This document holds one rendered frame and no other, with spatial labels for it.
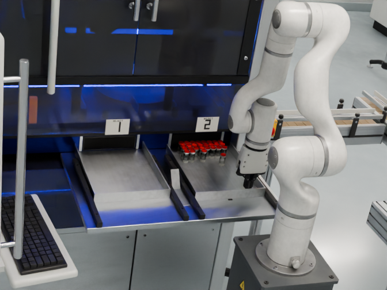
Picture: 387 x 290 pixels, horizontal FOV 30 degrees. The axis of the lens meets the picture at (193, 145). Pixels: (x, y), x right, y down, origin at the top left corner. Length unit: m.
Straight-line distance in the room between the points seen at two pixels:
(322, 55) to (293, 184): 0.37
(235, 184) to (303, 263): 0.45
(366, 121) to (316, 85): 1.16
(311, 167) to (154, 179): 0.68
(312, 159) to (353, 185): 2.60
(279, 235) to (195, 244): 0.80
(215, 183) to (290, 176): 0.57
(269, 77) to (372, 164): 2.75
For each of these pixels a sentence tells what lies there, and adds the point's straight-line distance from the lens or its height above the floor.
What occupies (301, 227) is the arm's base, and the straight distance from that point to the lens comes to 2.17.
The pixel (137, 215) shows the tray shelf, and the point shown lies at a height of 0.88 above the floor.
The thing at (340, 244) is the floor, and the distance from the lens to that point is 4.04.
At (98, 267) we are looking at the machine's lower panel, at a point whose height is 0.40.
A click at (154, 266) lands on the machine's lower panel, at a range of 2.95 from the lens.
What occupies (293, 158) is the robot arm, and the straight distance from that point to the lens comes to 2.03.
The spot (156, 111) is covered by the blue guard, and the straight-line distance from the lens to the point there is 2.56.
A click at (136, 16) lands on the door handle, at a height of 1.44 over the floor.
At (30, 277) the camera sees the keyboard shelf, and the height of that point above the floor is 0.80.
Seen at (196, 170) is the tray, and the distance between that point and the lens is 2.62.
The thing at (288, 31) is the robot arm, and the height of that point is 1.56.
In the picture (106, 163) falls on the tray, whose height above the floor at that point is 0.88.
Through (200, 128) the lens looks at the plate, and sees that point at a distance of 2.65.
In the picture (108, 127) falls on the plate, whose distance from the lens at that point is 2.54.
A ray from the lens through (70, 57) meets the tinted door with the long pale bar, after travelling 2.42.
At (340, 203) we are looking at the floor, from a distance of 4.41.
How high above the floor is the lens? 2.17
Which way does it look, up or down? 27 degrees down
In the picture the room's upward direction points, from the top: 9 degrees clockwise
